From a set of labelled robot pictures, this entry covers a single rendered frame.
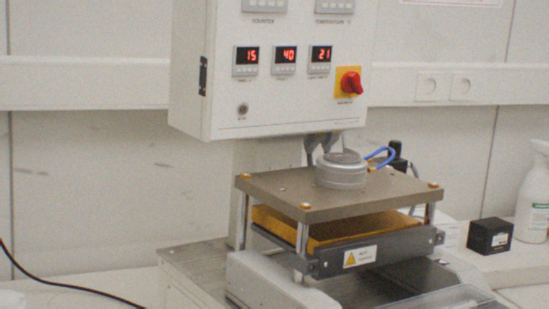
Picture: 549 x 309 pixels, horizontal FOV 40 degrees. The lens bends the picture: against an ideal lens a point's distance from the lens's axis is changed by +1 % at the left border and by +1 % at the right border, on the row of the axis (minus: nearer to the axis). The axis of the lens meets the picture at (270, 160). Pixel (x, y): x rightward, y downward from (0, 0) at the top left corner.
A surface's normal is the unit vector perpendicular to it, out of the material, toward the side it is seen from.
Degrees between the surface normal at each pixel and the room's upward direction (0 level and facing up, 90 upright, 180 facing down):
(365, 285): 0
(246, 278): 90
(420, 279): 90
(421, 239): 90
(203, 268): 0
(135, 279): 0
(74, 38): 90
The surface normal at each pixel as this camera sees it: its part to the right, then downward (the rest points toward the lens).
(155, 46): 0.39, 0.27
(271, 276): 0.07, -0.96
